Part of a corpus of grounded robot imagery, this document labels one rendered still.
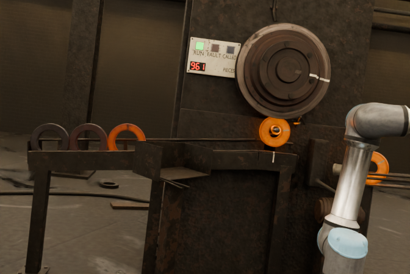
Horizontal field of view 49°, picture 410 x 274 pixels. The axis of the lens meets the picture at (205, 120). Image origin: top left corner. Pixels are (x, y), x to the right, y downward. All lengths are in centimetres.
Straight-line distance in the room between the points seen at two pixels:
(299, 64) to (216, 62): 43
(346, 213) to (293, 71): 84
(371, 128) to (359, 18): 119
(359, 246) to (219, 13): 141
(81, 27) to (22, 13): 402
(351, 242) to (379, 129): 35
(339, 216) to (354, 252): 17
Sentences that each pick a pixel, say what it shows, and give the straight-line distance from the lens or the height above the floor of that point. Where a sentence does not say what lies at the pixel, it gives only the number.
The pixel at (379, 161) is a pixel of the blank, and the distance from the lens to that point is 225.
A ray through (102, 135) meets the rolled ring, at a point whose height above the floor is 70.
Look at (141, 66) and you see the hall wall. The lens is 831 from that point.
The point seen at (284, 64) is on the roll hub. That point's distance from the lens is 216.
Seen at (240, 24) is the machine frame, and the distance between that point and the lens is 239.
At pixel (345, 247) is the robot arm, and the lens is 144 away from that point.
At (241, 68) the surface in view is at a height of 110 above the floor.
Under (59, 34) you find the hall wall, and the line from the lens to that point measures 858.
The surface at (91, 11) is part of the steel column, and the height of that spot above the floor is 171.
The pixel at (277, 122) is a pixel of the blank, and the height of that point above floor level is 86.
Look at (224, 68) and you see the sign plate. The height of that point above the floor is 110.
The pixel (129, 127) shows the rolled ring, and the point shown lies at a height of 75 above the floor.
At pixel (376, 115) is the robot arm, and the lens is 145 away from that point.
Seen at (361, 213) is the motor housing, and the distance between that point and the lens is 226.
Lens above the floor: 91
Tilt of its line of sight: 2 degrees down
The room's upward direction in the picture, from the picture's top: 7 degrees clockwise
